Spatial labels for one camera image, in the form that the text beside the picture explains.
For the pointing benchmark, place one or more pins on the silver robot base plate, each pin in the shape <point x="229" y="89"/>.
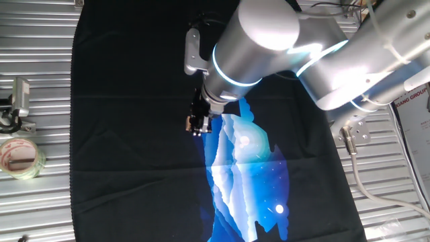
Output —
<point x="361" y="134"/>

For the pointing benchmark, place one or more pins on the small wooden block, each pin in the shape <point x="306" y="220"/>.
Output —
<point x="188" y="123"/>

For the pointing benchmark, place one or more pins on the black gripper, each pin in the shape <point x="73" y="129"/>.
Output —
<point x="200" y="111"/>

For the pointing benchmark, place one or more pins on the clear packing tape roll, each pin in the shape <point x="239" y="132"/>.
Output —
<point x="39" y="163"/>

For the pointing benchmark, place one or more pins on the metal corner bracket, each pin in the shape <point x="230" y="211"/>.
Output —
<point x="79" y="3"/>

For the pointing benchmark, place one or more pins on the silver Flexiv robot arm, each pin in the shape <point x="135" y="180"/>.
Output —
<point x="268" y="43"/>

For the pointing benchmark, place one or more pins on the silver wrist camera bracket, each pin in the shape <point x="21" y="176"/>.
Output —
<point x="193" y="50"/>

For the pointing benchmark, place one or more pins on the black cloth with blue print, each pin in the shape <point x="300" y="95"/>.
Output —
<point x="134" y="151"/>

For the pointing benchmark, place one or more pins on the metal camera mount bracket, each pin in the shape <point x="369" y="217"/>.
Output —
<point x="28" y="127"/>

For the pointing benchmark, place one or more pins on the clear plastic bag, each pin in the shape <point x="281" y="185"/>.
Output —
<point x="389" y="227"/>

